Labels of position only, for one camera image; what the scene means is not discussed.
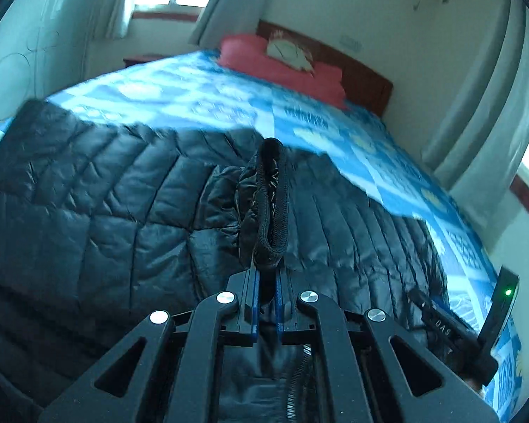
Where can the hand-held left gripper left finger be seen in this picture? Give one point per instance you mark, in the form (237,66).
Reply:
(255,313)

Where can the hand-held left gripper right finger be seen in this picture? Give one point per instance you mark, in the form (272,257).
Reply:
(278,313)

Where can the black puffer jacket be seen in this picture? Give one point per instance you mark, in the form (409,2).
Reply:
(114,194)

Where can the blue patterned blanket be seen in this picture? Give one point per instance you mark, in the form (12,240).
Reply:
(247,97)

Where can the long pale curtain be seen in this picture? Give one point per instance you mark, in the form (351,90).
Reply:
(489,97)

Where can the brown wooden headboard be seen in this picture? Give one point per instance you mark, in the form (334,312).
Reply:
(361,75)

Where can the red pillow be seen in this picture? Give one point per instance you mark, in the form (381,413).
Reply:
(246,53)

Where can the cartoon print cushion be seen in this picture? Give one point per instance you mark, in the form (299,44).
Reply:
(288,50)

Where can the brown wooden nightstand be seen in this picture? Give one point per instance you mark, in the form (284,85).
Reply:
(143,59)

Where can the white wardrobe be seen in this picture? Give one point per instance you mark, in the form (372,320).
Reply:
(31,35)

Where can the white wall switch panel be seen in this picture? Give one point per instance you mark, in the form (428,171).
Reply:
(351,43)

